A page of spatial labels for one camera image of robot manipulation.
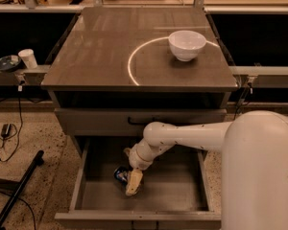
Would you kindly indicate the white paper cup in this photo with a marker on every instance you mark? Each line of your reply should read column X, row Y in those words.
column 28, row 57

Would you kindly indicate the white ceramic bowl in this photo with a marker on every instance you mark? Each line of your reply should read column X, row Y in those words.
column 186, row 45

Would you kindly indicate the grey drawer cabinet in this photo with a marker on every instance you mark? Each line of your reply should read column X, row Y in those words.
column 121, row 58

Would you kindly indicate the closed grey top drawer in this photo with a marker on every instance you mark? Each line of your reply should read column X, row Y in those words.
column 113, row 121

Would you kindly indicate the black drawer handle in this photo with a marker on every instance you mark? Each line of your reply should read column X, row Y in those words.
column 133, row 122

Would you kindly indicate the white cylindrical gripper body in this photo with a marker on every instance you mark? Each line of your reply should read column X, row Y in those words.
column 136, row 158

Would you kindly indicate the dark blue plate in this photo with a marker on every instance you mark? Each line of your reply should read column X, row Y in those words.
column 9, row 63

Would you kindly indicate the black power adapter left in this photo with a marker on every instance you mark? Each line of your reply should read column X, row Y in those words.
column 5, row 132

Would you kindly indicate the open grey middle drawer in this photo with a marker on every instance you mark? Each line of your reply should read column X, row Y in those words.
column 173, row 195

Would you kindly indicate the black metal pole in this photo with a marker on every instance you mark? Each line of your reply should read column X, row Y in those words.
column 19, row 187

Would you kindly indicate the blue pepsi can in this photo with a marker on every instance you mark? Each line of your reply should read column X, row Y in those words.
column 121, row 174

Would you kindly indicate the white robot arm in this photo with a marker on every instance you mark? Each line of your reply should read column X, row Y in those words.
column 254, row 151

